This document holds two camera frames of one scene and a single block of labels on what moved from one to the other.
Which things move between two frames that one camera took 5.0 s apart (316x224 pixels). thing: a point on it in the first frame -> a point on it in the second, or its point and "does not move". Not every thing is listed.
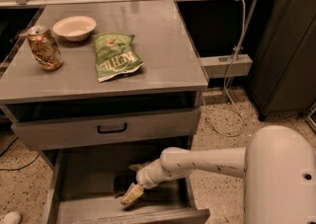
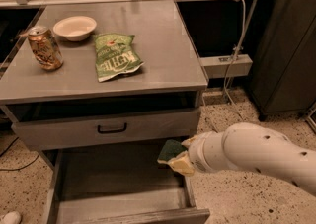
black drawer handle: [112, 131] does not move
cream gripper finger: [138, 167] -> [190, 141]
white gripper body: [145, 176] -> [198, 153]
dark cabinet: [283, 72] does not move
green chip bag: [115, 54] does not move
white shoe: [12, 217] does not move
